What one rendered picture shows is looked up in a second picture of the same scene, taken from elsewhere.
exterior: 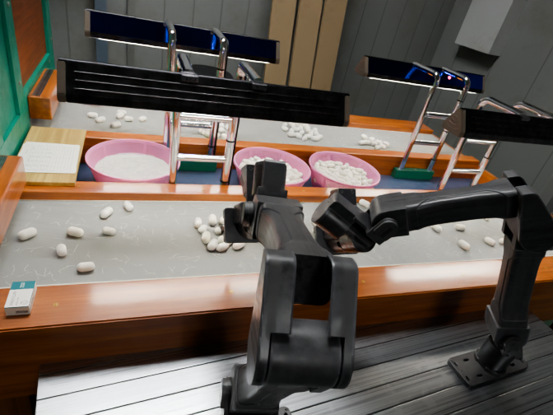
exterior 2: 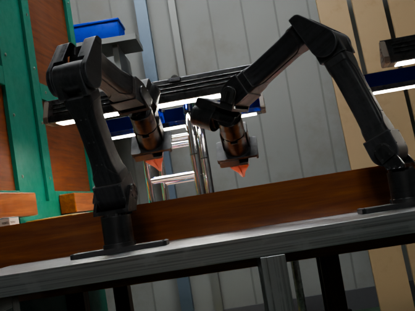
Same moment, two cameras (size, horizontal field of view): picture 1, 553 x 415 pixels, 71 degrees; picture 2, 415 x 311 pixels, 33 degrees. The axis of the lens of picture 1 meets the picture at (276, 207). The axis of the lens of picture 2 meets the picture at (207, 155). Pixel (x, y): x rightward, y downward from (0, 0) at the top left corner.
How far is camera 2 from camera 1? 1.39 m
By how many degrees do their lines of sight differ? 46
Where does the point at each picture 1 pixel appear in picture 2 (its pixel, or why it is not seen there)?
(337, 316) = (83, 50)
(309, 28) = (398, 124)
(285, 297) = (62, 52)
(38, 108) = (66, 203)
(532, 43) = not seen: outside the picture
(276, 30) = (354, 140)
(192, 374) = not seen: hidden behind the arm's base
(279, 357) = (55, 68)
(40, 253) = not seen: hidden behind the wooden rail
